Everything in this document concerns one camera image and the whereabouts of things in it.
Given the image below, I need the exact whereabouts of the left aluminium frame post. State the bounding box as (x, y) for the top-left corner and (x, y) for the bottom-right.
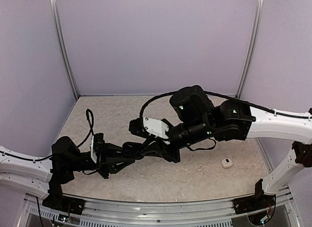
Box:
(49, 0), (80, 101)

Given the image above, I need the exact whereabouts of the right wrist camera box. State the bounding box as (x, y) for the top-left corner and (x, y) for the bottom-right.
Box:
(129, 117), (170, 144)

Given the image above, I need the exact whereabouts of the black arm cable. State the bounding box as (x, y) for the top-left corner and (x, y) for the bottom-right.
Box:
(138, 90), (312, 135)
(0, 108), (95, 162)

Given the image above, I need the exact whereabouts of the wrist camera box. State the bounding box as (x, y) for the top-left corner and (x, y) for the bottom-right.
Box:
(90, 133), (104, 163)
(129, 117), (170, 144)

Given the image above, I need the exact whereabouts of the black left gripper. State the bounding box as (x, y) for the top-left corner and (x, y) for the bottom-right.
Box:
(68, 140), (135, 179)

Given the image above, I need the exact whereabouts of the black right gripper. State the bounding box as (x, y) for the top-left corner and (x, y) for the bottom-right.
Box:
(139, 118), (215, 164)

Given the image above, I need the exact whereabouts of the aluminium frame post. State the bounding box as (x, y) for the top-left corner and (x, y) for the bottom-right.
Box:
(49, 0), (80, 101)
(235, 0), (264, 99)

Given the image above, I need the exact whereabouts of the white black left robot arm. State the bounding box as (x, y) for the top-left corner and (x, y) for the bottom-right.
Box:
(0, 136), (135, 210)

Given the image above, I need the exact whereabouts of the right aluminium frame post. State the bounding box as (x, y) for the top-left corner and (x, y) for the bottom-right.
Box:
(235, 0), (264, 99)

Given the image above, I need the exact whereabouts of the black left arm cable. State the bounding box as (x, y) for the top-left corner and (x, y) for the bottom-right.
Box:
(0, 108), (95, 162)

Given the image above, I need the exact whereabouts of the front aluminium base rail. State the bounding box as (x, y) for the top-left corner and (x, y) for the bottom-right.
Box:
(21, 187), (298, 227)

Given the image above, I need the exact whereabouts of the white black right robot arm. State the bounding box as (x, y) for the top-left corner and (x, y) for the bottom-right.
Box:
(138, 85), (312, 209)

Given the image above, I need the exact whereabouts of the black oval charging case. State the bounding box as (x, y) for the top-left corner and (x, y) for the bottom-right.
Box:
(121, 142), (144, 160)

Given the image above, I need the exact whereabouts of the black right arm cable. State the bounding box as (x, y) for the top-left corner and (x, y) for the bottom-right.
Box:
(138, 90), (312, 135)

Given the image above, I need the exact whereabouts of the white earbud charging case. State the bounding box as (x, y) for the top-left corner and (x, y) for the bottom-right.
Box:
(221, 158), (233, 168)

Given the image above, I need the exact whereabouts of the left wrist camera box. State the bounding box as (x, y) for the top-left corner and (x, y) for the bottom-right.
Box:
(90, 133), (104, 163)

